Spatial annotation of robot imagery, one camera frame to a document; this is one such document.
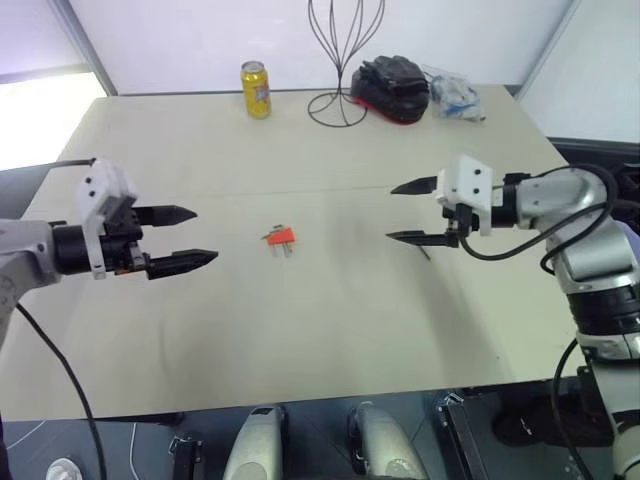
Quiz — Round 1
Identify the thin white floor cable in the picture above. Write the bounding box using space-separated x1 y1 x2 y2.
126 422 140 480

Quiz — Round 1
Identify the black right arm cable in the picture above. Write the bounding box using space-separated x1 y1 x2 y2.
458 167 624 480

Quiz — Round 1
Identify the grey frame post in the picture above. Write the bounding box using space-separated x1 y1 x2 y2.
517 0 577 97
48 0 119 97

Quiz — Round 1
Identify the dark furniture edge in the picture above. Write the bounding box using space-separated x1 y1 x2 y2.
546 136 640 204

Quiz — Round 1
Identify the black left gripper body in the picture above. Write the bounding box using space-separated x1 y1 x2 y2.
101 197 152 279

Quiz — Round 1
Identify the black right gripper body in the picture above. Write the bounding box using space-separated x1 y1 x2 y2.
442 201 481 242

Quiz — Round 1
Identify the black and red bag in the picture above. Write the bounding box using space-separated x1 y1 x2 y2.
349 54 433 127

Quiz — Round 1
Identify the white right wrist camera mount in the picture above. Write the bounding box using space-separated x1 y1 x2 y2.
433 154 497 237

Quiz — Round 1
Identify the round clear bottle cap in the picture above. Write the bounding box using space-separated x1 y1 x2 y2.
46 459 84 480

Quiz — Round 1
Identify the yellow drink can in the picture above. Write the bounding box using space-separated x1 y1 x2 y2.
240 60 274 121

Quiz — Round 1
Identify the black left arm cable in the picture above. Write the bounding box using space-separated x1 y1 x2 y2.
0 157 109 480

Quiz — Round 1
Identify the black shoe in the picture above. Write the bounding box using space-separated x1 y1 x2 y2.
491 393 604 449

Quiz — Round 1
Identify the small orange connector piece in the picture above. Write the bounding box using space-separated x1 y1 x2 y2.
263 227 300 250

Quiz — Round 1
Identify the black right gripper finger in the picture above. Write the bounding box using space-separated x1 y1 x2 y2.
385 229 459 250
389 175 442 197

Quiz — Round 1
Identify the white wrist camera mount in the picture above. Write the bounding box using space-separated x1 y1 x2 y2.
75 158 139 280
433 154 497 237

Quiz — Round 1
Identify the black table bracket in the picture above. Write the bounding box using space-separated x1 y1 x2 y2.
169 434 204 480
434 391 489 480

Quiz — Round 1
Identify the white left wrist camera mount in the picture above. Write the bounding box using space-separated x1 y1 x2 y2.
75 158 139 280

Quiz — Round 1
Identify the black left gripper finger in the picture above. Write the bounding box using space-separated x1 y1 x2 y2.
134 203 200 227
145 248 221 281

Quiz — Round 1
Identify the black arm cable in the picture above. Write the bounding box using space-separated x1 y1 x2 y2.
458 167 624 480
0 157 109 480

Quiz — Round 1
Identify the clear plastic bag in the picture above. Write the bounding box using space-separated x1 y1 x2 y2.
421 61 489 127

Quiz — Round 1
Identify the black wire stand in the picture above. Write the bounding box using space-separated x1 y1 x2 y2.
306 0 387 129

